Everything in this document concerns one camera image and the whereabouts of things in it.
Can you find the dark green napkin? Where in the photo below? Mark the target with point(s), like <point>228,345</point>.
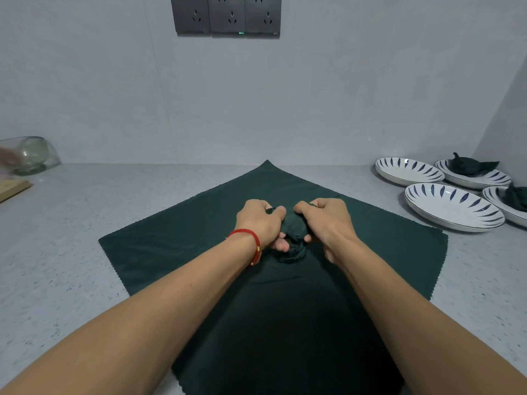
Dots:
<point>469,165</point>
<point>294,236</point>
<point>516,197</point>

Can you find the grey wall socket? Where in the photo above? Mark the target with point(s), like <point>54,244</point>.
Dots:
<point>226,14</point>
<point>263,14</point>
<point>190,14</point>

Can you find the person's left thumb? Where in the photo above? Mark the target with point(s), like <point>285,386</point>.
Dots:
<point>281,244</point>

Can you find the clear glass bowl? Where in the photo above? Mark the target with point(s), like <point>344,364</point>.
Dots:
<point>31,154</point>

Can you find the person's right hand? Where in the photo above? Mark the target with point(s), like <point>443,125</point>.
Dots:
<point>329,226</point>

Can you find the person's left forearm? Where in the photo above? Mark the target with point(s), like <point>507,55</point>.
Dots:
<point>136,320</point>

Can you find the person's left hand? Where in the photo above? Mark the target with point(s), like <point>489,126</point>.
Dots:
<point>257,222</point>

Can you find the folded dark green napkin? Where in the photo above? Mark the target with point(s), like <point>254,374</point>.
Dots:
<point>469,165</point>
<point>516,197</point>

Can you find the person's right forearm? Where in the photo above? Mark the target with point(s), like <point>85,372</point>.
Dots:
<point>420,329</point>

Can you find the wooden cutting board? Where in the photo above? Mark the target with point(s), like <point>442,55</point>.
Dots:
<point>12,188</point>

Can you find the white plate blue leaf pattern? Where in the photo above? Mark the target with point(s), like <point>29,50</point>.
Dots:
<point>500,201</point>
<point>407,170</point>
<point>448,207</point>
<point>490,178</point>

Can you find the person's right fingers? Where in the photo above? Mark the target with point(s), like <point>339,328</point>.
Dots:
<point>306,209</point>

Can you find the flat dark green cloth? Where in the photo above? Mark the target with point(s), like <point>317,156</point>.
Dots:
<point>288,324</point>

